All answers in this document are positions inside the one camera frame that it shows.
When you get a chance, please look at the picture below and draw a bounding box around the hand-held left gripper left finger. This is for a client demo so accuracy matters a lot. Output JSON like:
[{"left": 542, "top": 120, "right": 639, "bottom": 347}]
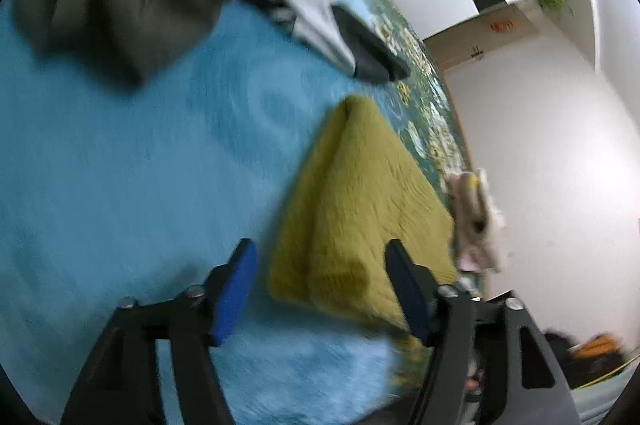
[{"left": 59, "top": 238, "right": 258, "bottom": 425}]

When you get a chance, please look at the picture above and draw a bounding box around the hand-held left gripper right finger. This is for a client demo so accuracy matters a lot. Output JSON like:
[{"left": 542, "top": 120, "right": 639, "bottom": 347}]
[{"left": 384, "top": 239, "right": 583, "bottom": 425}]

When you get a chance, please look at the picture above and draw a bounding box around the olive-yellow fuzzy garment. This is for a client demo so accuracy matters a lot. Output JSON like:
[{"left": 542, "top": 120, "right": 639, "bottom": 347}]
[{"left": 266, "top": 94, "right": 460, "bottom": 358}]

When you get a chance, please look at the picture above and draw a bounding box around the pink plush toy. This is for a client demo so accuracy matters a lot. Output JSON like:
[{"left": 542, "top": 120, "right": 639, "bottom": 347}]
[{"left": 444, "top": 168, "right": 507, "bottom": 276}]

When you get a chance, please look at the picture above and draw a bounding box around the fluffy blue blanket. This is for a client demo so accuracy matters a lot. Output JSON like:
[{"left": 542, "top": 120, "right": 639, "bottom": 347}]
[{"left": 0, "top": 0, "right": 431, "bottom": 425}]

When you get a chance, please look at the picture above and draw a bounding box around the dark bag with orange item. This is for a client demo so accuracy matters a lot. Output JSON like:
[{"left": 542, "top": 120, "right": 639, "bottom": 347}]
[{"left": 542, "top": 330, "right": 628, "bottom": 391}]

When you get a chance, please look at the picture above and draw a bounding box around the floral patterned bed sheet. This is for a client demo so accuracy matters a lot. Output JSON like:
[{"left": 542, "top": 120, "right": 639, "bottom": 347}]
[{"left": 357, "top": 0, "right": 476, "bottom": 200}]

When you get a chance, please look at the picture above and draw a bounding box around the wooden door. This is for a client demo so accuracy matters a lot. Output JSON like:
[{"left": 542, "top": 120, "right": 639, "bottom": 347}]
[{"left": 422, "top": 0, "right": 541, "bottom": 73}]

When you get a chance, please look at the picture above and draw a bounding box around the grey white black garment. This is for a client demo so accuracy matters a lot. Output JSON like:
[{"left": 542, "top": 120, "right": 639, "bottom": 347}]
[{"left": 245, "top": 0, "right": 411, "bottom": 83}]

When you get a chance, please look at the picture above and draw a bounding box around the green hanging plant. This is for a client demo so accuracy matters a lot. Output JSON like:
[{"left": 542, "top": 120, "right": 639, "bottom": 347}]
[{"left": 536, "top": 0, "right": 577, "bottom": 16}]

